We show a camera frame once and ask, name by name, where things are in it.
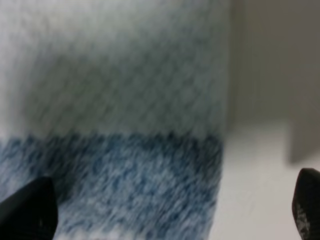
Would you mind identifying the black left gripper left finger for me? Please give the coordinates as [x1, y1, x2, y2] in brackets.
[0, 177, 58, 240]

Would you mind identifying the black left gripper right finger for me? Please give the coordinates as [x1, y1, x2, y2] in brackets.
[291, 168, 320, 240]

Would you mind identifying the blue white striped towel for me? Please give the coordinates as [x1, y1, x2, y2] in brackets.
[0, 0, 230, 240]

